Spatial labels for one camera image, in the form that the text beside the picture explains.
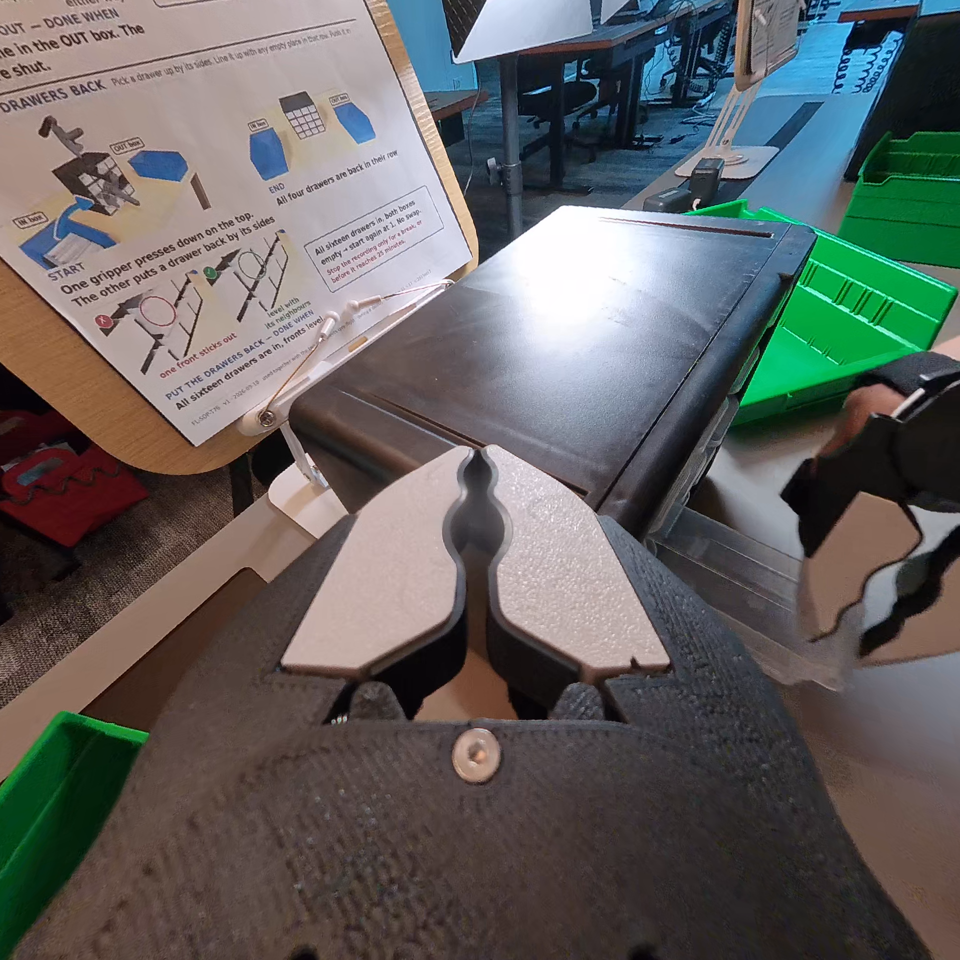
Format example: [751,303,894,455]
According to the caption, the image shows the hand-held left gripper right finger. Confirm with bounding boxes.
[480,446,672,685]

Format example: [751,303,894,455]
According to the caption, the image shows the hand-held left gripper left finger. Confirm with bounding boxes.
[281,446,477,702]

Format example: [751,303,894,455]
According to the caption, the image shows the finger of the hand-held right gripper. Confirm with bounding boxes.
[857,527,960,667]
[795,495,925,643]

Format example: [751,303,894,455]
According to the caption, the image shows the clear plastic drawer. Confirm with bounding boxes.
[645,510,852,691]

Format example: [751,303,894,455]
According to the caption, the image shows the green plastic bin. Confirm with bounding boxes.
[682,198,960,429]
[0,711,150,931]
[838,131,960,267]

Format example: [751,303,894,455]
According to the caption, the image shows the black drawer cabinet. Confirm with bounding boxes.
[288,204,819,541]

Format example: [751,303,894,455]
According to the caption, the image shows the pale desk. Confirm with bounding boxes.
[0,292,960,960]

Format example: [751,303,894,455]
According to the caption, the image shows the grey office desk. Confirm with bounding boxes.
[622,93,901,226]

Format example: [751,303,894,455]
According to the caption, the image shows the person's right hand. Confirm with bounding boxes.
[821,351,960,457]

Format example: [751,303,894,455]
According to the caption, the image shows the bank of clear drawers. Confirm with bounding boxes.
[645,330,766,541]

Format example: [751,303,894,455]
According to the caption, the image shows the red bag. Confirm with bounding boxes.
[0,442,149,549]

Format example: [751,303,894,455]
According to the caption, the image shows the instruction sheet on board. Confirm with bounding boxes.
[0,0,481,477]

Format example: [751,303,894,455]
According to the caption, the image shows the wooden board on white stand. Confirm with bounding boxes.
[675,0,807,181]

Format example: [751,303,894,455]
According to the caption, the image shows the metal light stand pole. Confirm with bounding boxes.
[498,56,526,241]

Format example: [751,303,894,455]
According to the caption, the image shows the black office chair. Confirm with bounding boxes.
[517,78,601,166]

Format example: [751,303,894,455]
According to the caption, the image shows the small wooden table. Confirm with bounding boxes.
[423,90,489,147]

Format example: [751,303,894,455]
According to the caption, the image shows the long office table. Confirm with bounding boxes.
[517,0,736,189]

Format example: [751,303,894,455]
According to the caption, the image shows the softbox light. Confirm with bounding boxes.
[442,0,639,65]

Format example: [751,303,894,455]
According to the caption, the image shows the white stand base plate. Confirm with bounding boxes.
[266,427,354,540]

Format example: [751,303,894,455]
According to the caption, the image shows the elastic cord with white beads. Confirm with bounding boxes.
[258,281,455,421]

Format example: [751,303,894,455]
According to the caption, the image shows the black coiled cable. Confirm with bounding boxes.
[832,30,901,95]

